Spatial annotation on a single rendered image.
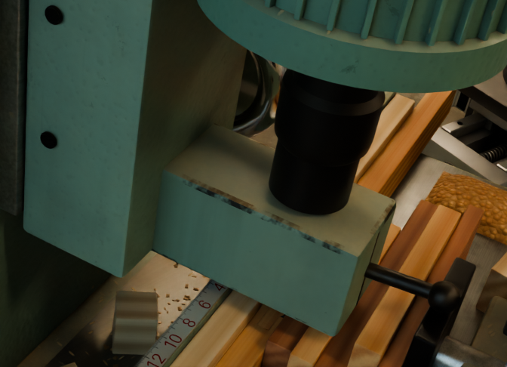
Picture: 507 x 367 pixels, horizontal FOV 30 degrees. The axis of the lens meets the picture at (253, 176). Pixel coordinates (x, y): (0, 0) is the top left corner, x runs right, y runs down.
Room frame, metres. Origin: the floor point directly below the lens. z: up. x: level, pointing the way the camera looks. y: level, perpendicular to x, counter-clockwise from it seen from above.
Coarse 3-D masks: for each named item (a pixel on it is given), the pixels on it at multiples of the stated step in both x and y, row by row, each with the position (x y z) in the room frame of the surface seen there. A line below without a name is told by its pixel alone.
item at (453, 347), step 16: (448, 272) 0.48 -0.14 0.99; (464, 272) 0.48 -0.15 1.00; (464, 288) 0.47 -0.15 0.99; (432, 320) 0.43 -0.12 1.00; (448, 320) 0.43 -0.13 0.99; (416, 336) 0.41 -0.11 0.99; (432, 336) 0.42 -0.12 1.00; (448, 336) 0.46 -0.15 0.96; (416, 352) 0.41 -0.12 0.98; (432, 352) 0.41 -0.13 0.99; (448, 352) 0.44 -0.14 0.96; (464, 352) 0.44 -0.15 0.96; (480, 352) 0.45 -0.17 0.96
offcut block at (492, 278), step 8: (504, 256) 0.58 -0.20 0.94; (496, 264) 0.57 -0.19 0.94; (504, 264) 0.57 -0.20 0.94; (496, 272) 0.56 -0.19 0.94; (504, 272) 0.56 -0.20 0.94; (488, 280) 0.56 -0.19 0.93; (496, 280) 0.56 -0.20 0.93; (504, 280) 0.55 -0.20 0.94; (488, 288) 0.56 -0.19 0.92; (496, 288) 0.55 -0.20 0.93; (504, 288) 0.55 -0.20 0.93; (480, 296) 0.56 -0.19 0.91; (488, 296) 0.56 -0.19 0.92; (504, 296) 0.55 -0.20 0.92; (480, 304) 0.56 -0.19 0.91
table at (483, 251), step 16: (416, 160) 0.75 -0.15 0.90; (432, 160) 0.76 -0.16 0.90; (416, 176) 0.72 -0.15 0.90; (432, 176) 0.73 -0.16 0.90; (400, 192) 0.69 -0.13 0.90; (416, 192) 0.70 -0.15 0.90; (400, 208) 0.67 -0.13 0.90; (400, 224) 0.65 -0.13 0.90; (480, 240) 0.65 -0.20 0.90; (480, 256) 0.63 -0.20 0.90; (496, 256) 0.63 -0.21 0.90; (480, 272) 0.60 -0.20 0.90; (480, 288) 0.58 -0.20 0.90; (464, 304) 0.56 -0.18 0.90; (464, 320) 0.54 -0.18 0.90; (480, 320) 0.55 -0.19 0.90; (464, 336) 0.53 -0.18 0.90
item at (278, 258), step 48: (192, 144) 0.51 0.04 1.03; (240, 144) 0.52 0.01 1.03; (192, 192) 0.47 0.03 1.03; (240, 192) 0.47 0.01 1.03; (192, 240) 0.46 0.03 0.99; (240, 240) 0.45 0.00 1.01; (288, 240) 0.44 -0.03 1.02; (336, 240) 0.44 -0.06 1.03; (384, 240) 0.49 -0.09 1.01; (240, 288) 0.45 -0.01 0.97; (288, 288) 0.44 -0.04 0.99; (336, 288) 0.43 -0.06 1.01
